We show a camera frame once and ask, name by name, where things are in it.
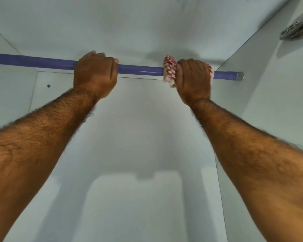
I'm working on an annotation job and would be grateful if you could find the person's left hand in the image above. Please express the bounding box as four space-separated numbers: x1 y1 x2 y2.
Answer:
73 50 119 100

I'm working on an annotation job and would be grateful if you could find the person's right hand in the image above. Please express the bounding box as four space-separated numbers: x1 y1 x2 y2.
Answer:
175 58 212 107

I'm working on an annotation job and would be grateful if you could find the red white checkered cloth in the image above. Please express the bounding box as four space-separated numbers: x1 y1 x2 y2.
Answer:
163 56 214 88

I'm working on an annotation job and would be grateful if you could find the purple closet rod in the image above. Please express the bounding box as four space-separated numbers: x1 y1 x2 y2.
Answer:
0 52 240 80

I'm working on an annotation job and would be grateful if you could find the person's left forearm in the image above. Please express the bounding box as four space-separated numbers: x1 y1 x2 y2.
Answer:
0 89 99 242

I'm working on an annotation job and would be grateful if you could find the person's right forearm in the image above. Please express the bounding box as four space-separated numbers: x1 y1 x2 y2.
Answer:
190 99 303 242

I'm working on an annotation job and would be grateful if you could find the metal cabinet hinge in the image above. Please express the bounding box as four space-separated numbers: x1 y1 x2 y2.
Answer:
279 8 303 41

